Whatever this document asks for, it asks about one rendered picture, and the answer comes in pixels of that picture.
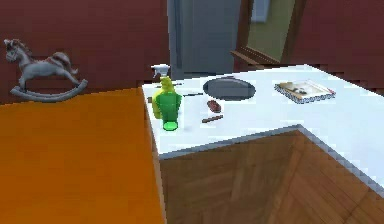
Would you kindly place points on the green bottle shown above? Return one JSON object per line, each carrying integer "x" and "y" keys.
{"x": 169, "y": 106}

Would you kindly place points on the yellow spray bottle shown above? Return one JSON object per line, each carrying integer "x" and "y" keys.
{"x": 163, "y": 87}

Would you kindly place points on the thin black knife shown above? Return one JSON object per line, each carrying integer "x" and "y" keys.
{"x": 191, "y": 94}

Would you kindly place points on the brown spatula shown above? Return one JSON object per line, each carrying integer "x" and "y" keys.
{"x": 214, "y": 107}

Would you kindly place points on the white countertop cabinet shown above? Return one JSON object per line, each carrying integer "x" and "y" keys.
{"x": 266, "y": 113}

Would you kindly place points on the grey fridge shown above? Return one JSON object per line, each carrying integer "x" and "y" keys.
{"x": 203, "y": 36}

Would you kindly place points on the book with checked edge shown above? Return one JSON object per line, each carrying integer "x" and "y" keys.
{"x": 304, "y": 90}

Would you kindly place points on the grey rocking horse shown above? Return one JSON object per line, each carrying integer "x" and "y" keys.
{"x": 40, "y": 68}

